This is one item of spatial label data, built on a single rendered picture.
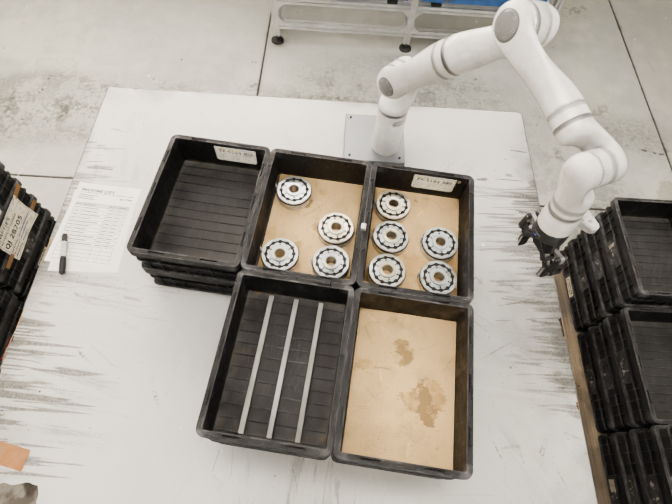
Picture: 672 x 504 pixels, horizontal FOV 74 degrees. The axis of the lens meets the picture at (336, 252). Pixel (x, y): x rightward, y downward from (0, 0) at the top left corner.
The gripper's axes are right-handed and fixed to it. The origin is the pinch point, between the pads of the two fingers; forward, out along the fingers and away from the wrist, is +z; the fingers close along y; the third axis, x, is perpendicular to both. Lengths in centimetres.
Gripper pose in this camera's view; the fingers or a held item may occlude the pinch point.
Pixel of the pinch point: (531, 258)
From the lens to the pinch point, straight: 117.6
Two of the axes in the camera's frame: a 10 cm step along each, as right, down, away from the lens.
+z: 0.0, 5.3, 8.5
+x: 9.6, -2.3, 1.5
